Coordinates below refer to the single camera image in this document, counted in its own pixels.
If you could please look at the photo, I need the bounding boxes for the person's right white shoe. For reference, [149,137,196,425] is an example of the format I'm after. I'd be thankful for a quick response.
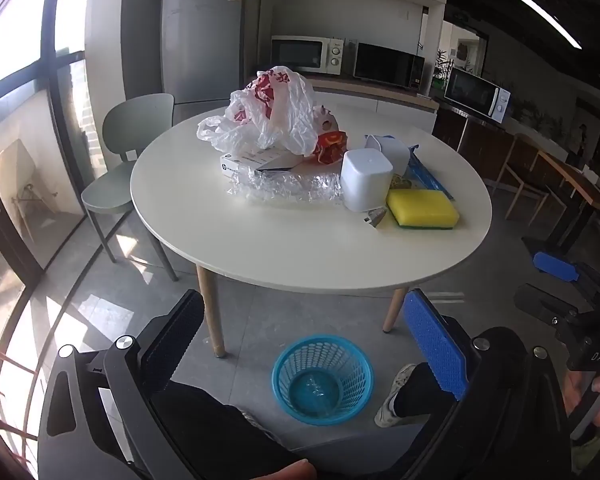
[374,364,417,428]

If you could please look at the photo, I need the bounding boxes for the yellow sponge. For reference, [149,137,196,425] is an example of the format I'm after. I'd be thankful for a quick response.
[386,188,461,230]

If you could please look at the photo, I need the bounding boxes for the white square plastic container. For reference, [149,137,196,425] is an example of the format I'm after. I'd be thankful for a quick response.
[364,134,411,176]

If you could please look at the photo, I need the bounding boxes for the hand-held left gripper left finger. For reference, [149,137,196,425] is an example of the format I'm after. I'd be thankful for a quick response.
[37,289,206,480]

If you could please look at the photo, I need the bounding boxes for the green potted plant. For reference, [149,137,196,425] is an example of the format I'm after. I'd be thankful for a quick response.
[432,47,453,86]

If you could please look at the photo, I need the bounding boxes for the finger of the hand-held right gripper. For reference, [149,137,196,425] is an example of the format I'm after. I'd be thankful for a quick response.
[513,283,588,331]
[521,236,600,288]

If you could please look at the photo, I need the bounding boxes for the blue plastic packet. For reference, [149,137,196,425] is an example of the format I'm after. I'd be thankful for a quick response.
[407,146,456,201]

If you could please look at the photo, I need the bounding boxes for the white black-door microwave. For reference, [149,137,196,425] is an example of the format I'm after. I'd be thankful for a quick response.
[442,66,513,123]

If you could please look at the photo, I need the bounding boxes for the person's leg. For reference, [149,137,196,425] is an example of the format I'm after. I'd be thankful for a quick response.
[150,380,311,480]
[392,362,456,418]

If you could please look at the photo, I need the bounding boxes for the dark wooden cabinet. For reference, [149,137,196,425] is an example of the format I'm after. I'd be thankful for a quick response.
[432,105,518,171]

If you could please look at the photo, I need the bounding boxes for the person's right hand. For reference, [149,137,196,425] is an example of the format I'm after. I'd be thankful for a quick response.
[562,367,600,428]

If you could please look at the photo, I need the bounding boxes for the white cardboard box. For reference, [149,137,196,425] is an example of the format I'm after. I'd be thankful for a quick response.
[219,146,306,178]

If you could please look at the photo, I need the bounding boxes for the person's right leg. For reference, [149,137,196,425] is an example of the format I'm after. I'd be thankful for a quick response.
[392,362,456,418]

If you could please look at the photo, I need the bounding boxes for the red yellow snack wrapper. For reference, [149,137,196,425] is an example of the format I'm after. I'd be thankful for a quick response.
[314,130,350,166]

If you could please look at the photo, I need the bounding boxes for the black microwave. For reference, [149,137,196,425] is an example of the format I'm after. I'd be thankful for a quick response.
[352,42,426,90]

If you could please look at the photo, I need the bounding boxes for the person's left leg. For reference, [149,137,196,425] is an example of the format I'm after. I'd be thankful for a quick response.
[150,380,311,480]

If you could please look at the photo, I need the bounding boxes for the green chair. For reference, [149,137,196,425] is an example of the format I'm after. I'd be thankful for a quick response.
[81,94,178,281]

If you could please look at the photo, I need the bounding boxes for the kitchen counter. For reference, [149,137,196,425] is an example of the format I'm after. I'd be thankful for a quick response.
[245,72,440,136]

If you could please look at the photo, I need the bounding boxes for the small silver wrapper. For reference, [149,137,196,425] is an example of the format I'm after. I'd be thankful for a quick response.
[362,207,390,228]

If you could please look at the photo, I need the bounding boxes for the round white table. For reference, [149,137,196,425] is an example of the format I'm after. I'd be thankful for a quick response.
[130,91,493,358]

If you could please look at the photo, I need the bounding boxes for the clear plastic wrap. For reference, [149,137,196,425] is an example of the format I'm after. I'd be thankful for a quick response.
[226,167,344,206]

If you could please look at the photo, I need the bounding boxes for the blue plastic basket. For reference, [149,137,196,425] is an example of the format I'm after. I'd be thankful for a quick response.
[271,336,375,427]

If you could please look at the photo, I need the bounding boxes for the ceiling light strip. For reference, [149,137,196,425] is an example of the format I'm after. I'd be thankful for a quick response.
[517,0,583,51]

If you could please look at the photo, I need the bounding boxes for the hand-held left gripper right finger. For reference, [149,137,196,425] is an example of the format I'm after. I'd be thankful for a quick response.
[402,288,574,480]

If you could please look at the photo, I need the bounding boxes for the grey refrigerator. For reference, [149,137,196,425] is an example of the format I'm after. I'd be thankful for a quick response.
[160,0,246,126]

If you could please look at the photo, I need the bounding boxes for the white red printed plastic bag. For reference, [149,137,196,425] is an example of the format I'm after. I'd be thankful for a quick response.
[196,66,317,157]

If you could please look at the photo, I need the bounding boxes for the white plastic cup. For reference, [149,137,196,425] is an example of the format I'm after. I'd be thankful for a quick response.
[340,149,395,212]

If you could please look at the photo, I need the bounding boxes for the person's left hand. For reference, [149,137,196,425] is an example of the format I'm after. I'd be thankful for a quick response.
[257,459,317,480]

